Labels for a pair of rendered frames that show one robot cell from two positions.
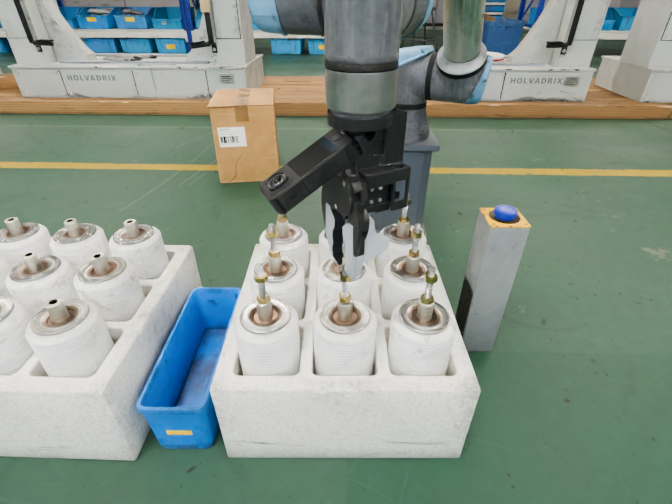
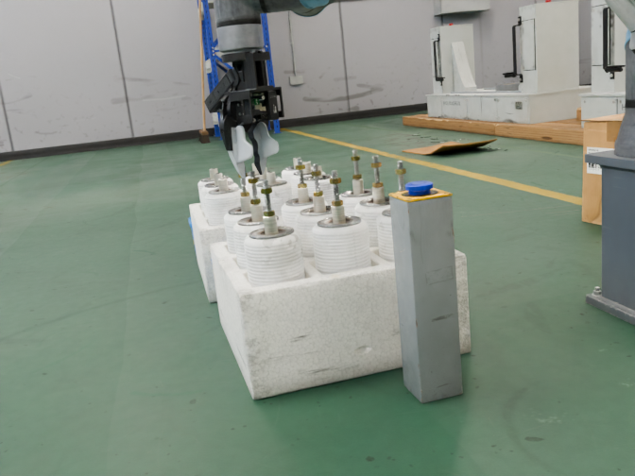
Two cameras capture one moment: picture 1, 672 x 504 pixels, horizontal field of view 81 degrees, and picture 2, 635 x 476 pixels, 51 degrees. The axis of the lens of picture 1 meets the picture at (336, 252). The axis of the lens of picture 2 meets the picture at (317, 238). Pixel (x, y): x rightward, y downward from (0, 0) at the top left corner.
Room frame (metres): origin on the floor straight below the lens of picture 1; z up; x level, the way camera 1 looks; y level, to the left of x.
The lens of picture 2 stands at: (0.24, -1.19, 0.49)
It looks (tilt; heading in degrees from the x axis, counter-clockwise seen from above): 13 degrees down; 75
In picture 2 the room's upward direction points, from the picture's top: 6 degrees counter-clockwise
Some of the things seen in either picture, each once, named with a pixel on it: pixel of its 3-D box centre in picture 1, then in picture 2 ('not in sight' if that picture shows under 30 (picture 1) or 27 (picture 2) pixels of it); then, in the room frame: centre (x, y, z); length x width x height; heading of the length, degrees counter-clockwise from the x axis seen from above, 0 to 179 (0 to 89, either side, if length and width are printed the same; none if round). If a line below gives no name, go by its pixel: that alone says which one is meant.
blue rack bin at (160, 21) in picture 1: (173, 17); not in sight; (5.54, 1.96, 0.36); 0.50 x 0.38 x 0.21; 177
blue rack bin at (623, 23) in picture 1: (626, 18); not in sight; (5.33, -3.38, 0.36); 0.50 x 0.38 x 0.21; 176
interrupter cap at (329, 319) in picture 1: (344, 315); (258, 220); (0.44, -0.01, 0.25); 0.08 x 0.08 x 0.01
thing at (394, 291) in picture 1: (406, 308); (344, 273); (0.55, -0.13, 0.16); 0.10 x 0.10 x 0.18
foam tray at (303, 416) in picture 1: (342, 335); (328, 293); (0.55, -0.01, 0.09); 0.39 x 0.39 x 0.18; 0
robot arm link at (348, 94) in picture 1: (359, 90); (242, 41); (0.45, -0.02, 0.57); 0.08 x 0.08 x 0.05
